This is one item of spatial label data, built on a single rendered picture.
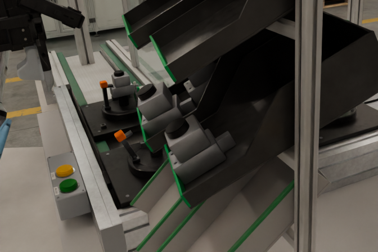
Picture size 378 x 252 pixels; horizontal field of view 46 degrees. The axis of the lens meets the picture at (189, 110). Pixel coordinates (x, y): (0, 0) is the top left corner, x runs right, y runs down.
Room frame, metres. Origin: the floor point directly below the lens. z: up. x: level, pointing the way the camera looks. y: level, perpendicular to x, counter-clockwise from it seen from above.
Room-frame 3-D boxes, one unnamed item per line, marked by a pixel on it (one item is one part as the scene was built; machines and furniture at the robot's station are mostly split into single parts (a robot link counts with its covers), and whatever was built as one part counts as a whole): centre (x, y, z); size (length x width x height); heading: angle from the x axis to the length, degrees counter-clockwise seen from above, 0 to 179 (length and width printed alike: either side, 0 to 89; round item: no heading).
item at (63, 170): (0.92, 0.31, 0.96); 0.04 x 0.04 x 0.02
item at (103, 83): (1.22, 0.23, 1.04); 0.04 x 0.02 x 0.08; 109
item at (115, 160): (0.91, 0.09, 1.01); 0.24 x 0.24 x 0.13; 19
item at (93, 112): (1.23, 0.19, 0.96); 0.24 x 0.24 x 0.02; 19
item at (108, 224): (1.12, 0.32, 0.91); 0.89 x 0.06 x 0.11; 19
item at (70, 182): (0.86, 0.29, 0.96); 0.04 x 0.04 x 0.02
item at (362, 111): (1.07, -0.38, 1.01); 0.24 x 0.24 x 0.13; 19
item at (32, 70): (0.78, 0.27, 1.27); 0.06 x 0.03 x 0.09; 109
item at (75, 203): (0.92, 0.31, 0.93); 0.21 x 0.07 x 0.06; 19
